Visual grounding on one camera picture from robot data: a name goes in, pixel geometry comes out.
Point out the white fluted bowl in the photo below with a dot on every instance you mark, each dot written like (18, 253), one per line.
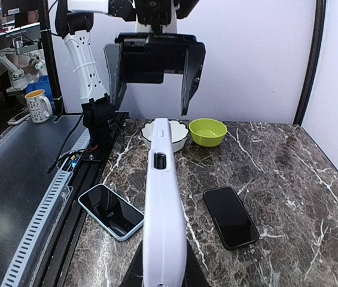
(179, 133)

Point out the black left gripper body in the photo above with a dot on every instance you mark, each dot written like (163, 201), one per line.
(146, 57)

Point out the white silicone phone case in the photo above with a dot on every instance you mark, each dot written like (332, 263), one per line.
(164, 239)

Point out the white slotted cable duct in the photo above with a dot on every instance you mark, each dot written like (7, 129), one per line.
(32, 248)

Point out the blue storage bin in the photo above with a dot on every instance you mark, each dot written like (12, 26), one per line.
(42, 84)

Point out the smartphone in light blue case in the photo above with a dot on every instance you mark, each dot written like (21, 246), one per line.
(112, 212)

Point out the white patterned mug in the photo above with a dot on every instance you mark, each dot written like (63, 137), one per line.
(39, 106)

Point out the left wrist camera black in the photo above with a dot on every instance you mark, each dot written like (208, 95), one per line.
(155, 16)

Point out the black right frame post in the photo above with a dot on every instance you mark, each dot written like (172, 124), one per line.
(313, 60)

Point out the black table edge rail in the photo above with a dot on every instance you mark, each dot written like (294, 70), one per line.
(60, 249)

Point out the black left frame post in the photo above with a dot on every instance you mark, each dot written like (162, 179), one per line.
(47, 44)

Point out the smartphone in black case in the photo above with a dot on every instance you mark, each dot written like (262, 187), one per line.
(230, 217)

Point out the green bowl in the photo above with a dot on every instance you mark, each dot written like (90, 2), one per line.
(207, 132)

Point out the small circuit board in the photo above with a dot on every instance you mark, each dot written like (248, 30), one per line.
(68, 161)

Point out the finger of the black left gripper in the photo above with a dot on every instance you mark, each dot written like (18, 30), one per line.
(117, 88)
(193, 65)

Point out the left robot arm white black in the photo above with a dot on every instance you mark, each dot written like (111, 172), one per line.
(74, 21)

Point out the black frame post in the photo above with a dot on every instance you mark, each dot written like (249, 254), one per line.
(47, 44)
(313, 60)

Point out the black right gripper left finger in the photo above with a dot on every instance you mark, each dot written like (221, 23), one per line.
(134, 273)

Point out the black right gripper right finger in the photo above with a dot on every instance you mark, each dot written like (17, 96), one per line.
(194, 276)

